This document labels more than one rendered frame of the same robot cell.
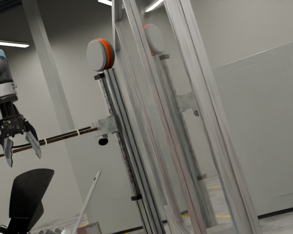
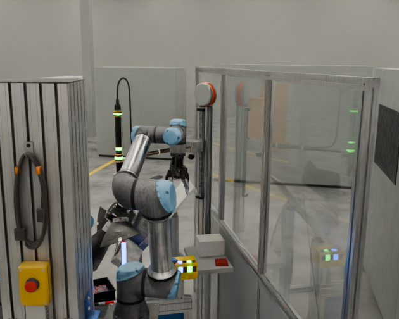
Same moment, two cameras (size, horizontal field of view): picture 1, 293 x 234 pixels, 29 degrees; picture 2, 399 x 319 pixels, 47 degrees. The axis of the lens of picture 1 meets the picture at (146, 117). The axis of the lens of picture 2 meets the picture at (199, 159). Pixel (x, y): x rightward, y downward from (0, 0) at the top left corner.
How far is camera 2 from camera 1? 0.94 m
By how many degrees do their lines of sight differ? 16
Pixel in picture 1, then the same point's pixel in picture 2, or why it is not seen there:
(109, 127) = (199, 148)
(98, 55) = (205, 95)
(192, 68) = (356, 240)
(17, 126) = (183, 176)
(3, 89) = (180, 149)
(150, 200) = (208, 201)
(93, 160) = (108, 96)
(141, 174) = (208, 183)
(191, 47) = (358, 228)
